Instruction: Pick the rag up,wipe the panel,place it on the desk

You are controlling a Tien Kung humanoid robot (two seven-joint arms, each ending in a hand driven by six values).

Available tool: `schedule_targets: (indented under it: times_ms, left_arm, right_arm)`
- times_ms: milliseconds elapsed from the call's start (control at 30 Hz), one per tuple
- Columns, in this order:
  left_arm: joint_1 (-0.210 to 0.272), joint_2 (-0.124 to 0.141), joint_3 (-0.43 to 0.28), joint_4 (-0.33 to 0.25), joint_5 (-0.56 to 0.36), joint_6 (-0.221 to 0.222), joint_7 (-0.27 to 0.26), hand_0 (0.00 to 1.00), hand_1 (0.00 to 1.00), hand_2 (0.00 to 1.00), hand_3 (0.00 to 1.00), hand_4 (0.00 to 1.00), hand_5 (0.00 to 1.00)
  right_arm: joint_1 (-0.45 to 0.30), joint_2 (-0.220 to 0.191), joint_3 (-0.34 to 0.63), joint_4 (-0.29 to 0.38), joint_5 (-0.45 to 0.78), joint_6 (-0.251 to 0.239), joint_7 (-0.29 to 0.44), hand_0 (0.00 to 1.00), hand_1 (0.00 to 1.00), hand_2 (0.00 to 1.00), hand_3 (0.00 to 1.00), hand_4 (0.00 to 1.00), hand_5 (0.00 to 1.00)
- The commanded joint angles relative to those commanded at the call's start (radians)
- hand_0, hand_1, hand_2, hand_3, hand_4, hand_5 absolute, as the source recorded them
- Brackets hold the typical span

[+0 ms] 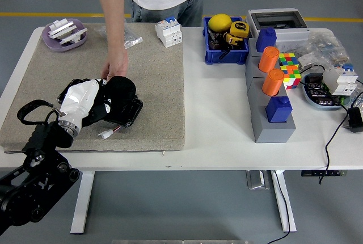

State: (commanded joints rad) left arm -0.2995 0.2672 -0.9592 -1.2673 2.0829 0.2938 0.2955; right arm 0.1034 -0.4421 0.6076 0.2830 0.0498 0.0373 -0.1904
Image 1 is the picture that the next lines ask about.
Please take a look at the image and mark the person's right hand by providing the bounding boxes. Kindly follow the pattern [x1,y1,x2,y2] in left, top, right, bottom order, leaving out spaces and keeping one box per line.
[101,52,129,82]

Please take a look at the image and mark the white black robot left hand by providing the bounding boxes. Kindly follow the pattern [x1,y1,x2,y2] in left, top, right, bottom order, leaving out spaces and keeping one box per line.
[58,78,114,130]

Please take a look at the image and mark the white plug with red wires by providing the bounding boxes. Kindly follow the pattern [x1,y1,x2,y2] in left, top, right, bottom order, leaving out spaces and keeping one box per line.
[98,126,125,139]

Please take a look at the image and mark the black glossy panel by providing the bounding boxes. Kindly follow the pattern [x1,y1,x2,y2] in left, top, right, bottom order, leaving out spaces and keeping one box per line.
[56,78,144,128]

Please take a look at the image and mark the black table control panel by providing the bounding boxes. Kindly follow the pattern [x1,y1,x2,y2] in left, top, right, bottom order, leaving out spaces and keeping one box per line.
[301,170,347,178]

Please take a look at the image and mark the clear bag of metal screws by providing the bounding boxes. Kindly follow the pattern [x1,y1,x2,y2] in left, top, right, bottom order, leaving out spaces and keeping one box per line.
[94,18,143,49]

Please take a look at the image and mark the grey-brown mat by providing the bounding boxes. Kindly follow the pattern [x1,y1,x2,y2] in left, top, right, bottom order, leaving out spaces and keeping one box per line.
[0,22,187,153]

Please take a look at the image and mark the yellow lemon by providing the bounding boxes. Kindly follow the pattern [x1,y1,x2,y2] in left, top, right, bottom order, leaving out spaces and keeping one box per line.
[208,13,233,32]

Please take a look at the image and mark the purple plastic dish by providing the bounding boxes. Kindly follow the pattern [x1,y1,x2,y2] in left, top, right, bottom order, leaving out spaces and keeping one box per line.
[41,18,88,53]

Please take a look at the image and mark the large yellow tape measure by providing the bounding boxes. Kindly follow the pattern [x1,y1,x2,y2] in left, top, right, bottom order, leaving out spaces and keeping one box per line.
[229,20,250,39]

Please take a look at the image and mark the small yellow tape measure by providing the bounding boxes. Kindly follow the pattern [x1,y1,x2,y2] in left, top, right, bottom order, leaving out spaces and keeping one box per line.
[223,32,242,47]

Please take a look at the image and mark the dark brown tool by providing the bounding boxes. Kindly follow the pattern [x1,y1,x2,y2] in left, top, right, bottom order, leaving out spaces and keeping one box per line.
[208,28,225,51]

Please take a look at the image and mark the blue plastic bin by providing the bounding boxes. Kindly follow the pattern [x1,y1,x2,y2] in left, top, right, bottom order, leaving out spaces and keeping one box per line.
[202,15,251,65]

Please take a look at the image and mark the blue block with knob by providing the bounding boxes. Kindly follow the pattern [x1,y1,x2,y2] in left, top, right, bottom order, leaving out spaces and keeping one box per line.
[265,96,293,124]
[255,27,277,53]

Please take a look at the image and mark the white table leg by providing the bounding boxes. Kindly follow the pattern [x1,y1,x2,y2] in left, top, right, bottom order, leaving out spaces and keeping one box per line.
[269,169,297,233]
[70,170,95,235]

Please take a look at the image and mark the orange cylinder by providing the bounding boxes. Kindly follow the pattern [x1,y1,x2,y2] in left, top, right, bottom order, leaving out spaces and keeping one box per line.
[258,47,281,73]
[261,68,285,97]

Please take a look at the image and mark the clear bags of small parts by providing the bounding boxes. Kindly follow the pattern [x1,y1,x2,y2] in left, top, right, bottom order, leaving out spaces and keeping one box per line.
[294,30,351,70]

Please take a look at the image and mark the multicoloured puzzle cube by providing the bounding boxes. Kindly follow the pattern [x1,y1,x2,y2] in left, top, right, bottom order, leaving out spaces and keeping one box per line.
[277,52,302,90]

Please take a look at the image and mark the black electronic modules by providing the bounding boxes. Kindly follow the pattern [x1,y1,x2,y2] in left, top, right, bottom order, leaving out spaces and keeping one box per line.
[306,75,344,106]

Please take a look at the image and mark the light blue tray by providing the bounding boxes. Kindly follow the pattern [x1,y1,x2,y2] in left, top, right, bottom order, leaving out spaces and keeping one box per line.
[301,72,354,111]

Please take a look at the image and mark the grey block holder base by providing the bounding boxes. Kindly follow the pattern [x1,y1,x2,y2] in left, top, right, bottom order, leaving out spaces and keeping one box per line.
[244,48,297,144]

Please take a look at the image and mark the metal box under table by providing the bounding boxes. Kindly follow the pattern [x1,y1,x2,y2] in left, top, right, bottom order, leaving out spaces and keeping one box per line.
[245,170,271,191]

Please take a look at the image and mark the black power adapter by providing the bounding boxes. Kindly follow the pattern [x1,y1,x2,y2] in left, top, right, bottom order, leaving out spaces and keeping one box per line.
[343,107,363,133]

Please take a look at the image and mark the white plastic bracket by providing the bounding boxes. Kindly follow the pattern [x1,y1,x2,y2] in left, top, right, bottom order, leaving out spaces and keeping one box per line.
[48,19,77,40]
[58,27,88,46]

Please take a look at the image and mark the white circuit breaker blue switch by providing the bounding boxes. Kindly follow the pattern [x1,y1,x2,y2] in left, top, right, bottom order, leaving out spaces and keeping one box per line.
[323,64,358,96]
[154,15,183,48]

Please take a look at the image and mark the grey electrical enclosure box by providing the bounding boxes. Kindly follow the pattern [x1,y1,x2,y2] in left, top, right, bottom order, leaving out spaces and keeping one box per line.
[245,7,311,53]

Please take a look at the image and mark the black adapter cord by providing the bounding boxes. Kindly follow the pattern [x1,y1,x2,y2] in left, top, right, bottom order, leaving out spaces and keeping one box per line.
[299,65,363,185]

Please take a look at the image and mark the black floor cable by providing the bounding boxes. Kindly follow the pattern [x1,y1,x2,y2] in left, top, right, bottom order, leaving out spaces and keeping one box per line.
[266,170,290,244]

